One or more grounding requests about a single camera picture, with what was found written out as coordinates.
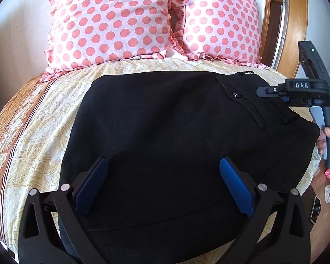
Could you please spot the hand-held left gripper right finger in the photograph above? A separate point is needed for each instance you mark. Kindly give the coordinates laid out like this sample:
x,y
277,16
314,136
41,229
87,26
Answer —
x,y
236,187

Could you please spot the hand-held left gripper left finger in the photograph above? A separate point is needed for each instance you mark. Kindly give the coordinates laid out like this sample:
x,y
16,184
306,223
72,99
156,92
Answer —
x,y
92,187

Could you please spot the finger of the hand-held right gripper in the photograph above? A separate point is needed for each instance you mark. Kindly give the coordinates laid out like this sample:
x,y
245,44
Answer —
x,y
285,99
272,90

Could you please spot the black pants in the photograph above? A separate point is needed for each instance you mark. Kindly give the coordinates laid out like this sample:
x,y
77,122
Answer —
x,y
167,143

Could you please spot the brown wooden door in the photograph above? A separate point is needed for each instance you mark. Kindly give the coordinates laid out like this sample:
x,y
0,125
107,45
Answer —
x,y
275,27

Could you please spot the yellow patterned bed sheet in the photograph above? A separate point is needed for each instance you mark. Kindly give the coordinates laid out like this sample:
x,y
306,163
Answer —
x,y
44,129

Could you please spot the smartphone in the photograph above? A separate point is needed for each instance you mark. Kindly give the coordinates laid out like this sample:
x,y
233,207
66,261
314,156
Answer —
x,y
315,210

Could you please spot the pink polka dot pillow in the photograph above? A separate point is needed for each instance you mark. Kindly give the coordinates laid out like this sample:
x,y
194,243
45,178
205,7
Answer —
x,y
107,19
220,24

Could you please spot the wooden door frame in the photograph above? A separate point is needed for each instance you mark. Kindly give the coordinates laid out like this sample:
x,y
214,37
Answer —
x,y
297,19

